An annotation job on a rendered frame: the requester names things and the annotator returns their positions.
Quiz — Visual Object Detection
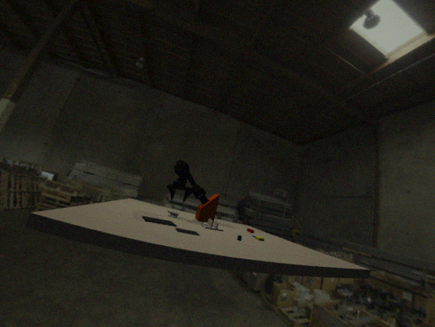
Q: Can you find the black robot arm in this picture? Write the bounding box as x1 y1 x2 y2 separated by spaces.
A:
173 159 210 205

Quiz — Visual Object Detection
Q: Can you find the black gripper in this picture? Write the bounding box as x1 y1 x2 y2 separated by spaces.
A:
167 178 194 202

